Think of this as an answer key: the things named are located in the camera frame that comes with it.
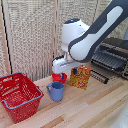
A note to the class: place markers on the black toaster oven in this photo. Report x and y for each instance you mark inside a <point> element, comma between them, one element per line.
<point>115,50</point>

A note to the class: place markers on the blue plastic mug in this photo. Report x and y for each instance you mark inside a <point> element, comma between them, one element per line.
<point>57,91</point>

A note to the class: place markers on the red plastic shopping basket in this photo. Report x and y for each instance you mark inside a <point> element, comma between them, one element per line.
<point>20,96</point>

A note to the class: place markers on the metal oven tray rack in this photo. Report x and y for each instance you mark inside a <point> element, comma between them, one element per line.
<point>110,61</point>

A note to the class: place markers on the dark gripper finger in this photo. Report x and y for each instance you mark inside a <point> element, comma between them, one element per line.
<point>62,76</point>
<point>75,71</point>

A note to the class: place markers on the yellow red food box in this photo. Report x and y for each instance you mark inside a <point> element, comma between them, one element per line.
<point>81,78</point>

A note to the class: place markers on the white black Franka robot arm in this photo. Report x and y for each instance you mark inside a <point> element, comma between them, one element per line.
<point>96,31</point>

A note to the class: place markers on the woven folding screen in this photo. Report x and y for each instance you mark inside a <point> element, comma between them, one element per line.
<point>30,36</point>

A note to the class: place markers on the red plastic bowl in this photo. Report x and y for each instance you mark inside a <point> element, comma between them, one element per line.
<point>58,78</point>

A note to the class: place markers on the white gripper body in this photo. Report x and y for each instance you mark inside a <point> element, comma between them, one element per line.
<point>61,65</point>

